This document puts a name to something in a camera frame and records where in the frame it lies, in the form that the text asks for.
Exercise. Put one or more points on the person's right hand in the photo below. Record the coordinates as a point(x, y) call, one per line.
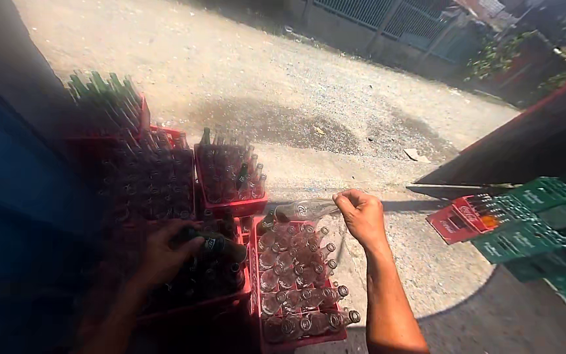
point(369, 219)

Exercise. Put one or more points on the person's left hand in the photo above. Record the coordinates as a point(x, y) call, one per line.
point(161, 255)

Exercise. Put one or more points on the person's left fingers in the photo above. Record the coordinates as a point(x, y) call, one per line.
point(180, 224)

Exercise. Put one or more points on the person's left thumb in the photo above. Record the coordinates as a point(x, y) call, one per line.
point(193, 245)

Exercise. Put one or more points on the person's right index finger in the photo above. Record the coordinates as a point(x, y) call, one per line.
point(353, 192)

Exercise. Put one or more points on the person's right thumb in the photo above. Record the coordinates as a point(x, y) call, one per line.
point(345, 204)

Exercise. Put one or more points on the single dark green glass bottle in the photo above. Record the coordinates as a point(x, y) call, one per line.
point(221, 247)

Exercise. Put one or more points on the single clear glass bottle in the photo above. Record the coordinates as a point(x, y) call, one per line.
point(302, 210)

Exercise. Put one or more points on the person's left forearm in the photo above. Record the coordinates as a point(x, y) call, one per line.
point(121, 309)

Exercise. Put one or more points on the person's right forearm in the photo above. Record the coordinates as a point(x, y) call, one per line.
point(391, 305)

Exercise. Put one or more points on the group of dark bottles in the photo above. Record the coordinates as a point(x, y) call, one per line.
point(214, 280)

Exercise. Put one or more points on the group of clear bottles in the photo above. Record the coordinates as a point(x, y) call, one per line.
point(302, 295)
point(224, 172)
point(157, 177)

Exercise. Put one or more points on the red plastic crate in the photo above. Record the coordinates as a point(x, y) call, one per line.
point(184, 133)
point(246, 280)
point(144, 113)
point(243, 207)
point(312, 340)

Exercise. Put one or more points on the yellow leaf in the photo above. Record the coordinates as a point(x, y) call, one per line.
point(319, 131)

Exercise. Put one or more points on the piece of cardboard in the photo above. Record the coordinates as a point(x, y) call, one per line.
point(413, 154)

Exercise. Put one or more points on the red crate with white print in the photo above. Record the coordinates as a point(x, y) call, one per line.
point(447, 226)

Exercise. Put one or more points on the group of green bottles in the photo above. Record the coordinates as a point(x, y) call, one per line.
point(108, 98)

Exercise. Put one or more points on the group of capped bottles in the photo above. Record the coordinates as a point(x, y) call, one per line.
point(501, 206)

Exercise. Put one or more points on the stack of green crates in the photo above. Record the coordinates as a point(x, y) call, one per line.
point(514, 241)

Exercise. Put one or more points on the blue door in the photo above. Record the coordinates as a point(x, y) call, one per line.
point(13, 196)

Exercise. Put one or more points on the metal bar fence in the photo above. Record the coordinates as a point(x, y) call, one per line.
point(376, 14)

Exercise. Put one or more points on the dark metal door, red edge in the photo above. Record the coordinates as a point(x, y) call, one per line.
point(533, 142)

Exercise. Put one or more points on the green leafy plants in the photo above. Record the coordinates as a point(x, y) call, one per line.
point(496, 56)

